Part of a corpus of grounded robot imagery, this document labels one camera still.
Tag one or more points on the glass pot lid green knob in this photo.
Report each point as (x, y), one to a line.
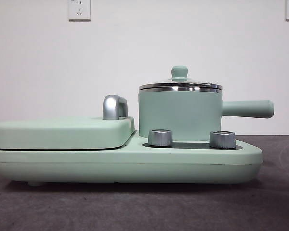
(179, 73)

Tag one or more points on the mint green cooker base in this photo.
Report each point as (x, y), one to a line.
(195, 164)

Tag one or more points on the silver control knob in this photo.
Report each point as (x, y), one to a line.
(222, 140)
(160, 138)

